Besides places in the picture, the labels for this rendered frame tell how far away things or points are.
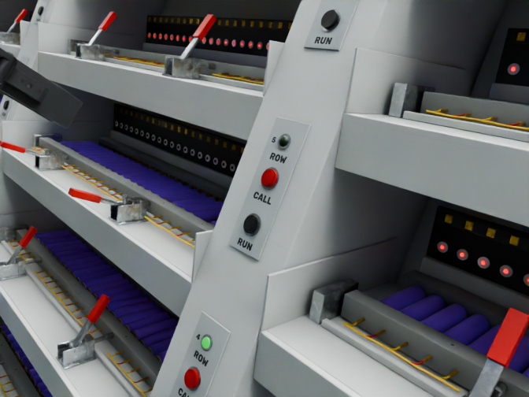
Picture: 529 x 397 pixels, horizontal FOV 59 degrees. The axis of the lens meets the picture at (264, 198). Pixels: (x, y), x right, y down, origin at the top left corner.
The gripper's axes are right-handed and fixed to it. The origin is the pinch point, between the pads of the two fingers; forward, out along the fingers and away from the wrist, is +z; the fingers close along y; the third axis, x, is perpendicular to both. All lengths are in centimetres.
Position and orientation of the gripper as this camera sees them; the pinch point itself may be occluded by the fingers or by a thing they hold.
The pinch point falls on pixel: (35, 93)
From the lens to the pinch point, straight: 50.2
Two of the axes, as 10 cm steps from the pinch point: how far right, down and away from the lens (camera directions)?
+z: 5.6, 4.0, 7.2
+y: 6.8, 2.8, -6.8
